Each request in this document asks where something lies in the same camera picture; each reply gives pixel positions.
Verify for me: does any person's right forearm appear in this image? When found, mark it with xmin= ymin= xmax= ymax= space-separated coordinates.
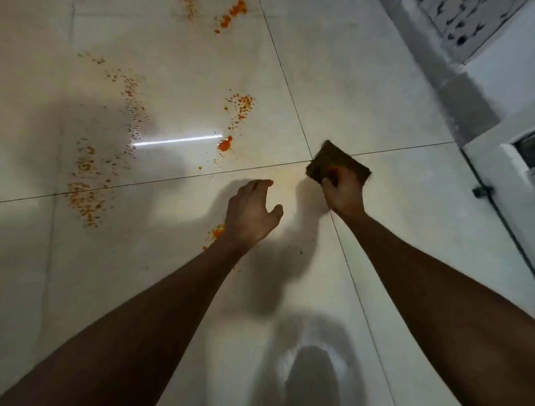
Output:
xmin=334 ymin=210 xmax=535 ymax=406

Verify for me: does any white door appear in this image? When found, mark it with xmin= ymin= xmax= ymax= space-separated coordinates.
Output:
xmin=461 ymin=98 xmax=535 ymax=278

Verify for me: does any person's left forearm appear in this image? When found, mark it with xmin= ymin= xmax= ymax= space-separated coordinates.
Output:
xmin=0 ymin=234 xmax=251 ymax=406

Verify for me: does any person's right hand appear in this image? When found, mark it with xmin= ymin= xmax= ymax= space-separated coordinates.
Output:
xmin=320 ymin=165 xmax=368 ymax=222

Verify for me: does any brown-green scrub pad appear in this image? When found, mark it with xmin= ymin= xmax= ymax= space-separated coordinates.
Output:
xmin=305 ymin=139 xmax=372 ymax=187

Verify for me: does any person's left hand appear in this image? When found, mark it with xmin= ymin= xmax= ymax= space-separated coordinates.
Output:
xmin=223 ymin=178 xmax=285 ymax=252

